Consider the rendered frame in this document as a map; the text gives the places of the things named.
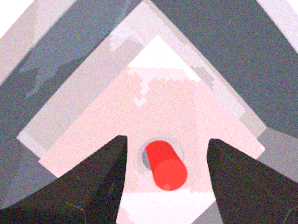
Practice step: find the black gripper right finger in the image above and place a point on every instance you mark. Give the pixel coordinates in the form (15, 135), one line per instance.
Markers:
(247, 191)

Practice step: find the red peg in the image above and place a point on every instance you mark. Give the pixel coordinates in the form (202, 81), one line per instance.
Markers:
(167, 169)

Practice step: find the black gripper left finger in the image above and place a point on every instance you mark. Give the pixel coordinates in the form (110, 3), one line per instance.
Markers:
(89, 193)

